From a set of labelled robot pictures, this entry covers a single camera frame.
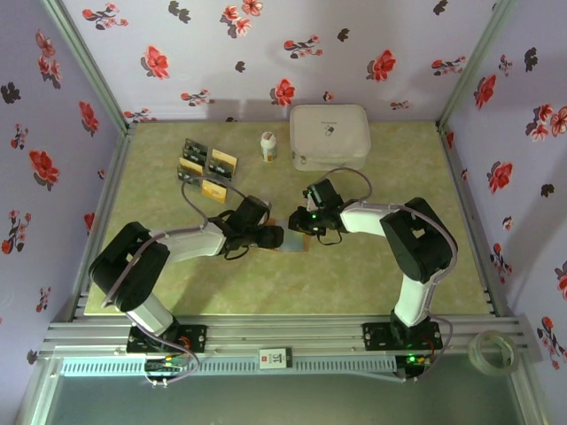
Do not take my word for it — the white pill bottle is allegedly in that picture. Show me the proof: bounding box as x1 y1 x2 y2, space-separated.
260 130 279 164

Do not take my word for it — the white zip pouch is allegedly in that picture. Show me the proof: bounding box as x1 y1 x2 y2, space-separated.
289 104 373 174

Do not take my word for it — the red white label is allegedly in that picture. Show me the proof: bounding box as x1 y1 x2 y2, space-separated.
258 347 294 370

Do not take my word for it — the small controller board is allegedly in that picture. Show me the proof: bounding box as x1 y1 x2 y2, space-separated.
144 353 188 374
403 352 434 369

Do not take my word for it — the clear tape roll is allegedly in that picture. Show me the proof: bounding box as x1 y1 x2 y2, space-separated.
467 328 520 378

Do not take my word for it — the left arm grey cable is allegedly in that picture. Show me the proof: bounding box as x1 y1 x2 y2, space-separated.
100 178 269 389

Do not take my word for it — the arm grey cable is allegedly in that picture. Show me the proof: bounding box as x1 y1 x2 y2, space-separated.
100 178 269 389
318 166 460 384

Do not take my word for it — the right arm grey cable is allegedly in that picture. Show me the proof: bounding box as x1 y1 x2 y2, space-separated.
318 166 460 384

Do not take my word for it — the aluminium mounting rail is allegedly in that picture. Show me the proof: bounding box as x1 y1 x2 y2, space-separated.
37 312 544 363

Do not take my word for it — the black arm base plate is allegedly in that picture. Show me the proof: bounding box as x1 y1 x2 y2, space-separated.
361 321 444 353
126 324 208 354

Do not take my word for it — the white slotted cable duct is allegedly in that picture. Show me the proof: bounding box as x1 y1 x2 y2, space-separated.
58 355 399 378

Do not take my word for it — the aluminium side rail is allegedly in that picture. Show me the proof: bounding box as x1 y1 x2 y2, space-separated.
436 120 509 319
69 121 139 322

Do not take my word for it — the aluminium corner post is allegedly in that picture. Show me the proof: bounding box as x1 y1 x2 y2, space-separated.
40 0 139 134
435 0 520 133

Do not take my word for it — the aluminium frame leg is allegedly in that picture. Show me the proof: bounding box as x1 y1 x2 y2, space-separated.
15 360 63 425
508 360 557 425

